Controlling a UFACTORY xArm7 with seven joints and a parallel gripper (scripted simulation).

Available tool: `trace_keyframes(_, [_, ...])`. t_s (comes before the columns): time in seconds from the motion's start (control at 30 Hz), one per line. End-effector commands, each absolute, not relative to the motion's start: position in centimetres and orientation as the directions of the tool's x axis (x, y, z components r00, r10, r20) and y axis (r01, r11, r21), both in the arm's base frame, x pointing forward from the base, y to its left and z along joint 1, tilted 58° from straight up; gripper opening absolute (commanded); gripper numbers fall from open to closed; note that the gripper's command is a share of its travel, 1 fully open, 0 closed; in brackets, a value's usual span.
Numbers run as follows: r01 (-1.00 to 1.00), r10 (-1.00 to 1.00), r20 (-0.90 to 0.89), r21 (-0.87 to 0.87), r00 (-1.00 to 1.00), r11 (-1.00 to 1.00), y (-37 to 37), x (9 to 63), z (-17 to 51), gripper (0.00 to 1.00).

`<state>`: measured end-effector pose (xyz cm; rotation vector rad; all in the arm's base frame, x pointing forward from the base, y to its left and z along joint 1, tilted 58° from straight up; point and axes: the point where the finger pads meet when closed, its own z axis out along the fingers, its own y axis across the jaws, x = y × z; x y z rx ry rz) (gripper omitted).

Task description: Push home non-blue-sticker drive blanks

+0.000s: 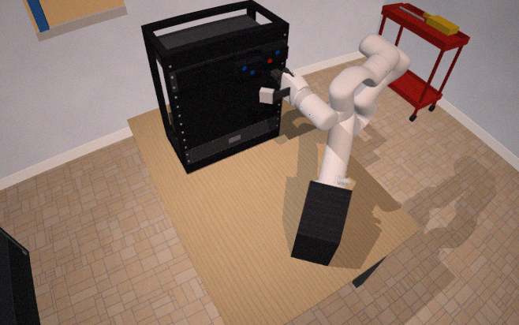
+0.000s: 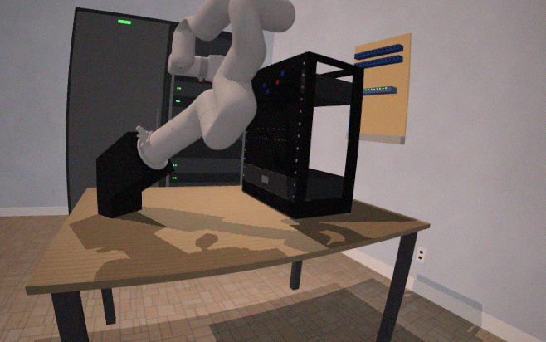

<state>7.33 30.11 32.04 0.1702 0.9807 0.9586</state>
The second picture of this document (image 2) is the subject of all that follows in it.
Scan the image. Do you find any black server rack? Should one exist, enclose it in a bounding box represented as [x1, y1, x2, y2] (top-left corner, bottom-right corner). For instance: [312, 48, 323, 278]
[242, 51, 364, 221]

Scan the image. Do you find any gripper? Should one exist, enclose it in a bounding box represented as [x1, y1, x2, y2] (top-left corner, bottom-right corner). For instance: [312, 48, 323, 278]
[205, 56, 226, 82]

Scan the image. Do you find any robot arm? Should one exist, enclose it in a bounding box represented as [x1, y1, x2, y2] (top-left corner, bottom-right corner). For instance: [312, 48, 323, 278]
[136, 0, 295, 169]

